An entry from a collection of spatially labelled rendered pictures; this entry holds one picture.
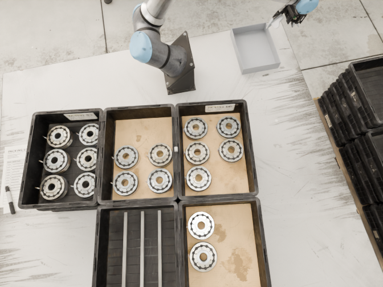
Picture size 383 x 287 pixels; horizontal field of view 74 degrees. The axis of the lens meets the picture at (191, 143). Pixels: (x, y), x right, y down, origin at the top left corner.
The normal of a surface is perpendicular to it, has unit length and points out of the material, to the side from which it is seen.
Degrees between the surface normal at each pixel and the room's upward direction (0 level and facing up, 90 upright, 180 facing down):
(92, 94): 0
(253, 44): 0
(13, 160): 0
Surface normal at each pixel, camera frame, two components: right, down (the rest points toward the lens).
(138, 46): -0.69, 0.03
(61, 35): -0.04, -0.32
